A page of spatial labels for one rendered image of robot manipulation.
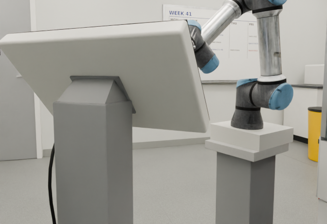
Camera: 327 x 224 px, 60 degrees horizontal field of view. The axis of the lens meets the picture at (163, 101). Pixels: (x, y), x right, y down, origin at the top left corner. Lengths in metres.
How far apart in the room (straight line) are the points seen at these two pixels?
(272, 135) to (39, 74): 0.97
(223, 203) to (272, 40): 0.80
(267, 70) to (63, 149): 0.86
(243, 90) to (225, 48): 3.18
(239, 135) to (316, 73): 3.82
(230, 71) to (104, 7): 2.09
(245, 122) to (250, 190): 0.30
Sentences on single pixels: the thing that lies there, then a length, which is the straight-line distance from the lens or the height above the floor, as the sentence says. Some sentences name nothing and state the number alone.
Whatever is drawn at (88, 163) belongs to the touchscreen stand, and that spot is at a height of 0.88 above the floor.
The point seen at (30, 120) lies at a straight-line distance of 3.94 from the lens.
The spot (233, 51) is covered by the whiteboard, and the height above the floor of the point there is 1.42.
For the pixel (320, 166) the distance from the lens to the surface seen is 0.76.
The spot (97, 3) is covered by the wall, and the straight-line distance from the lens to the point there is 4.02.
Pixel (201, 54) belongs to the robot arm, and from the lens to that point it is 1.00.
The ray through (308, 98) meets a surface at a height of 0.71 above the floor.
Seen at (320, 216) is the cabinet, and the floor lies 0.76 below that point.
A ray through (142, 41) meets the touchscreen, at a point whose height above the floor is 1.16.
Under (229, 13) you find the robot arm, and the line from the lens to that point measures 1.26.
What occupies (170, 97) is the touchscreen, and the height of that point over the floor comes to 1.03.
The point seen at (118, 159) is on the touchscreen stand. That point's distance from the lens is 0.71.
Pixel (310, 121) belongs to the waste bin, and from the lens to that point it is 3.98.
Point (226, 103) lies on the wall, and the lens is 4.55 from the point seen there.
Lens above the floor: 1.09
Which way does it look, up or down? 6 degrees down
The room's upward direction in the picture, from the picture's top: straight up
